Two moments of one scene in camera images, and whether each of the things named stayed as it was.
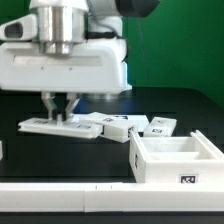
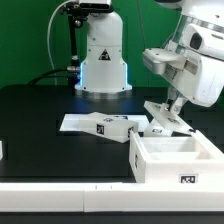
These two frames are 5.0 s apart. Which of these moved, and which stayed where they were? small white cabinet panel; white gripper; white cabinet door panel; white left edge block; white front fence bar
Moved: white gripper; white cabinet door panel
Stayed: white front fence bar; white left edge block; small white cabinet panel
